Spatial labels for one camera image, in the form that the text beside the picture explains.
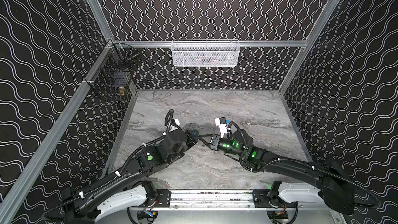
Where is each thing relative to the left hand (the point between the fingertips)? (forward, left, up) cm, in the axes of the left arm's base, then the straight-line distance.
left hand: (202, 134), depth 67 cm
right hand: (0, +2, -3) cm, 3 cm away
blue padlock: (+1, +3, 0) cm, 4 cm away
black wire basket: (+37, +55, +2) cm, 66 cm away
